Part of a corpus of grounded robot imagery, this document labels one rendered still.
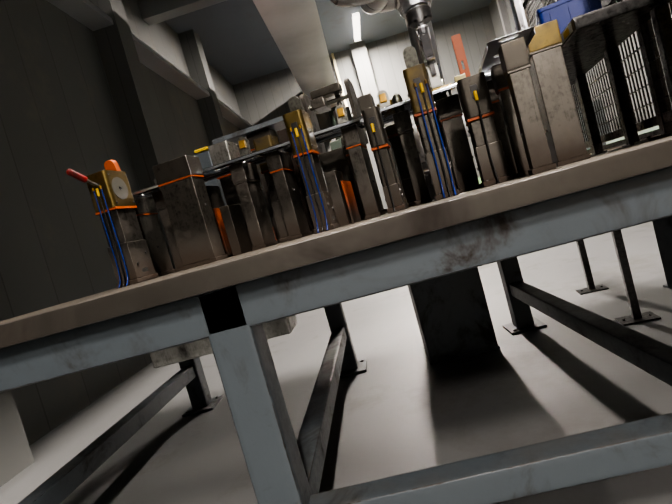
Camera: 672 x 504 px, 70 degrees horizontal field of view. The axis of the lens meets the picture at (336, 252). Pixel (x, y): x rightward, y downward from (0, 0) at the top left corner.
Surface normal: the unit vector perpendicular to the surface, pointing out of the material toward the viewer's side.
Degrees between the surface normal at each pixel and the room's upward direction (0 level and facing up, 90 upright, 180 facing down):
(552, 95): 90
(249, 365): 90
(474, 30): 90
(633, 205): 90
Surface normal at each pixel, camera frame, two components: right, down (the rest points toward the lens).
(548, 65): -0.22, 0.12
